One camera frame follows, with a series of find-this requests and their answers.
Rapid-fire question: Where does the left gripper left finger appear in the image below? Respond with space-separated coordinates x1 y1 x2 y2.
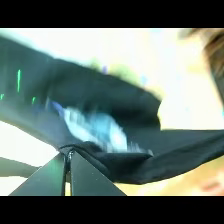
9 152 67 197

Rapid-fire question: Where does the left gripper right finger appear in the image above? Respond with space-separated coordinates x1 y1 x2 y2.
69 150 127 197

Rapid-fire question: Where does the black garment with blue print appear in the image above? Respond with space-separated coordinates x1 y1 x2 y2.
0 35 224 186

